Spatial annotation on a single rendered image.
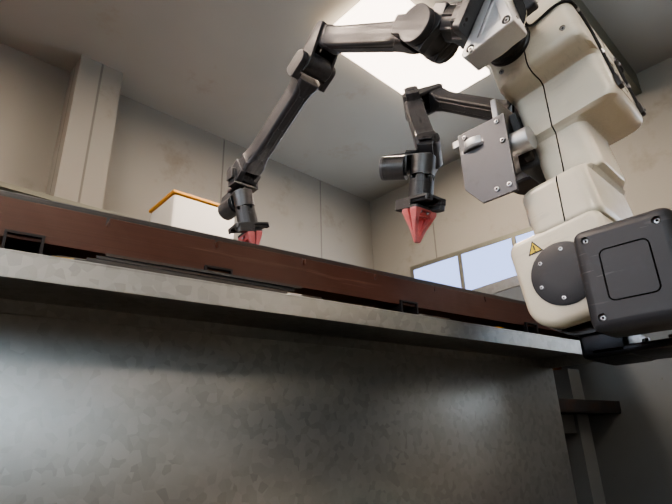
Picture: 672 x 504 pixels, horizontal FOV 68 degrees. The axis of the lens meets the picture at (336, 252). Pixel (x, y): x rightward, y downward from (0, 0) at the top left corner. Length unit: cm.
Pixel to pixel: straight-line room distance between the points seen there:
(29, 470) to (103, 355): 16
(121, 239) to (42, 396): 26
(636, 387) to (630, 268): 101
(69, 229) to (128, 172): 344
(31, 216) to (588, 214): 84
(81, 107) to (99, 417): 346
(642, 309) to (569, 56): 50
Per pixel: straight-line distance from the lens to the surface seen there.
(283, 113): 139
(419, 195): 112
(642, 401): 172
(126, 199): 418
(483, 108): 146
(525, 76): 103
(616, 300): 74
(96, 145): 398
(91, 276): 62
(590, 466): 167
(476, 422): 116
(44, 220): 85
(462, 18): 97
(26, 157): 407
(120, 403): 77
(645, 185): 447
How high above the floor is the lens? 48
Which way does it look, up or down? 21 degrees up
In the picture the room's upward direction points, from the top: 2 degrees counter-clockwise
